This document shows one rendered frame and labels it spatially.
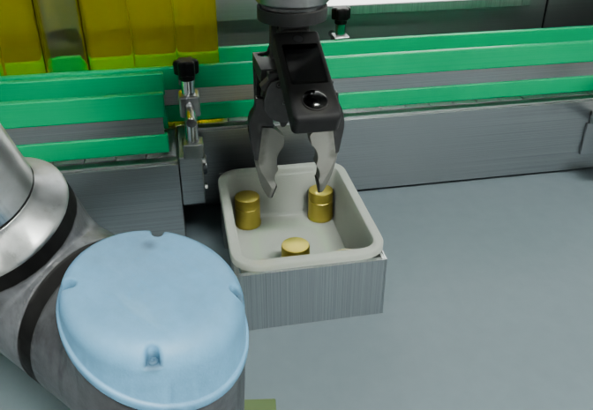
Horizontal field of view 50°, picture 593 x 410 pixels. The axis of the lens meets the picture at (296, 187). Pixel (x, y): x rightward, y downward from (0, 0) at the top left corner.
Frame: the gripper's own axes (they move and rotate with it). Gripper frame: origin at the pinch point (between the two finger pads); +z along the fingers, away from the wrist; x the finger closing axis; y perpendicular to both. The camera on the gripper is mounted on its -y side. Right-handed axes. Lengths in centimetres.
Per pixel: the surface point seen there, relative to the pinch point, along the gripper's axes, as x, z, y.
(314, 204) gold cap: -4.8, 9.2, 10.8
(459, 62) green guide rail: -29.0, -5.6, 21.9
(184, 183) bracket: 12.3, 4.3, 11.4
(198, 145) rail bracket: 10.1, -1.3, 10.7
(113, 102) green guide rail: 19.7, -6.7, 13.4
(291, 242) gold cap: 0.5, 7.7, 0.3
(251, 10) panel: -0.9, -10.5, 38.6
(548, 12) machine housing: -54, -7, 41
